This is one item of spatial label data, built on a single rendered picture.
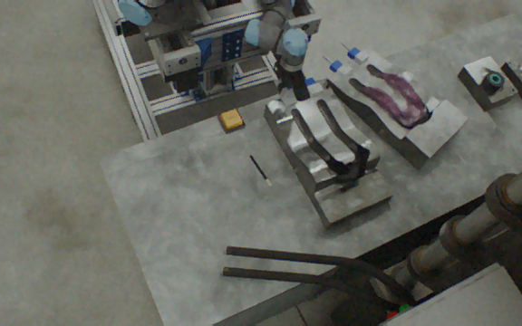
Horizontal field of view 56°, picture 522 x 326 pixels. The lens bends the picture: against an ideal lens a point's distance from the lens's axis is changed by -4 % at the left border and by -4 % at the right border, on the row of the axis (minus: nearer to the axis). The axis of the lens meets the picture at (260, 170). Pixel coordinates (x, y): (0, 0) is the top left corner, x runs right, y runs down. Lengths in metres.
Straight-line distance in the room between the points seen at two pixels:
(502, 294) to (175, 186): 1.12
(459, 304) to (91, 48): 2.64
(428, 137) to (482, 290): 0.92
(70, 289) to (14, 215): 0.49
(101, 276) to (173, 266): 0.91
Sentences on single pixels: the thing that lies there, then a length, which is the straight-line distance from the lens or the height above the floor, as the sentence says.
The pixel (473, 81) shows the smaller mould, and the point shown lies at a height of 0.86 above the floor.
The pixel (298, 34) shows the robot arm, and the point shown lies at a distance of 1.56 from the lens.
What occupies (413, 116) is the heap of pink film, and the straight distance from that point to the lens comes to 2.00.
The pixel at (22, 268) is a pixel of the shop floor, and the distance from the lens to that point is 2.69.
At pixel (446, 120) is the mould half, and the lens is 2.02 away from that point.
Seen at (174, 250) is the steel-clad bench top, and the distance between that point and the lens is 1.73.
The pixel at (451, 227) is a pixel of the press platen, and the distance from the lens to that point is 1.37.
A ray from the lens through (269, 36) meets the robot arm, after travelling 1.58.
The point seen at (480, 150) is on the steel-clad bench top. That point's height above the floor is 0.80.
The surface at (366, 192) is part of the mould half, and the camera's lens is 1.82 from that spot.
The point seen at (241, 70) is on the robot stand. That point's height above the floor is 0.21.
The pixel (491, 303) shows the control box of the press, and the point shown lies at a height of 1.47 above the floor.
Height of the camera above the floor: 2.45
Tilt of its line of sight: 63 degrees down
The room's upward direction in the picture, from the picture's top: 12 degrees clockwise
